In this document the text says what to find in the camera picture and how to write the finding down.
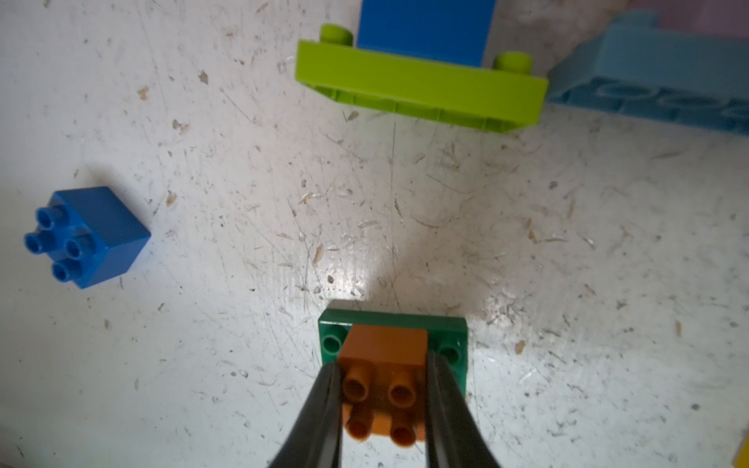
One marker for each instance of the light blue lego brick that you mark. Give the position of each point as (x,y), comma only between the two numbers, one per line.
(637,68)

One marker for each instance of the yellow lego brick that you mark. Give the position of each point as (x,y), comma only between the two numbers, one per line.
(741,459)

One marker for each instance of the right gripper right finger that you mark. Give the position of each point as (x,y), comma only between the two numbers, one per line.
(453,439)

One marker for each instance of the purple lego brick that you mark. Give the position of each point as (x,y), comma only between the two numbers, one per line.
(725,18)

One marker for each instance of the lime green lego brick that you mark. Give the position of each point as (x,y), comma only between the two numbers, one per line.
(499,99)

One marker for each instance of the orange lego brick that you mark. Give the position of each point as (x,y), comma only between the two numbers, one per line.
(384,371)

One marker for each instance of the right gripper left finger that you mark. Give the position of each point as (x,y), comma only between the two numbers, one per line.
(315,440)

